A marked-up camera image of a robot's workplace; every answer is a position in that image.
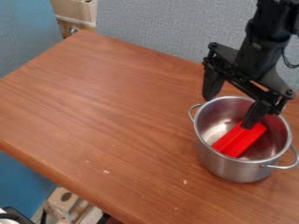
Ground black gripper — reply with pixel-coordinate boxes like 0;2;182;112
201;42;294;130

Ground stainless steel pot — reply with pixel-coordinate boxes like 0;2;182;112
188;96;299;183

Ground red plastic block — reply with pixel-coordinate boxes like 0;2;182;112
210;122;266;158

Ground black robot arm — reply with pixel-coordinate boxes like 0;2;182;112
201;0;299;129

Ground black white object corner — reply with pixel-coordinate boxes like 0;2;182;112
0;206;33;224

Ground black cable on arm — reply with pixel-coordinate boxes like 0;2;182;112
280;43;299;70

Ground wooden frame post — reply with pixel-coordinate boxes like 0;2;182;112
50;0;98;38

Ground wooden frame under table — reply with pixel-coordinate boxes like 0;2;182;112
30;187;102;224

